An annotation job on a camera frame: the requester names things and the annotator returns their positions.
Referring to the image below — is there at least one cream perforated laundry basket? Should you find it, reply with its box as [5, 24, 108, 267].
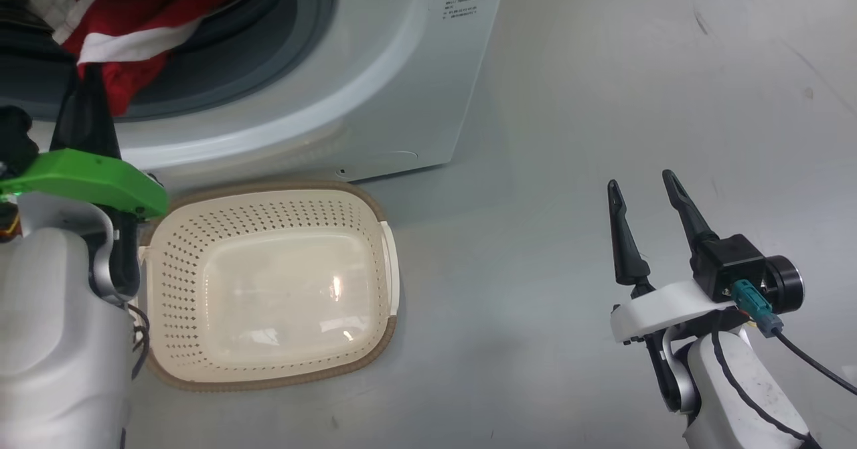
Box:
[137, 181, 400, 393]

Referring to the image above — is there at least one red and white garment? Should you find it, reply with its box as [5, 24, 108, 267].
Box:
[52, 0, 268, 116]

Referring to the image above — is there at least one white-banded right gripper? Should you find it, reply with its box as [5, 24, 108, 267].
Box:
[607, 170, 737, 344]

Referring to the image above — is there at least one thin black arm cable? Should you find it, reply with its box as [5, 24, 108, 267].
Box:
[710, 312, 821, 449]

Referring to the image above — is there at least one white front-load washing machine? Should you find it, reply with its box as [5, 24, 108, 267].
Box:
[0, 0, 510, 183]

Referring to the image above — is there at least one teal right camera connector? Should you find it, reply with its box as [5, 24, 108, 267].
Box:
[731, 280, 784, 337]

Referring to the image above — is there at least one black right camera cable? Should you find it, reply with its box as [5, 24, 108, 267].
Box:
[770, 329, 857, 396]

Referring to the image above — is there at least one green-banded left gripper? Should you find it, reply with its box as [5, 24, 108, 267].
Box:
[0, 65, 169, 221]

